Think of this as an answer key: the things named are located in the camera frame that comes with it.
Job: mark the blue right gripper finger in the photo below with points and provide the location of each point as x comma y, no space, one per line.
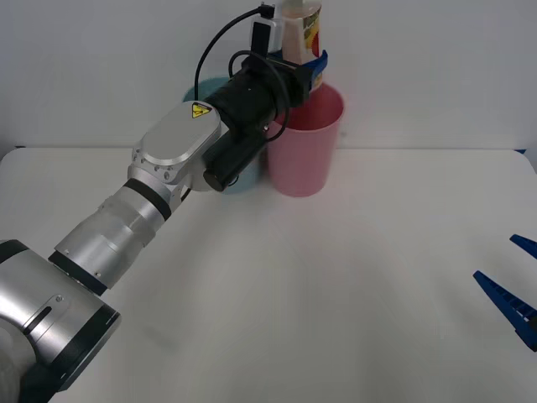
526,242
509,304

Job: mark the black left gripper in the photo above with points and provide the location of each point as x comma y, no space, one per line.
289,86

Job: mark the plastic bottle with yellow-red label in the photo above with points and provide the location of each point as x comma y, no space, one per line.
298,38

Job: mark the silver and black left arm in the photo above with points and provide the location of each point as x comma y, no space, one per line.
176,138

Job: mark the pink plastic bin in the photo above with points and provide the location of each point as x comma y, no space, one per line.
302,163

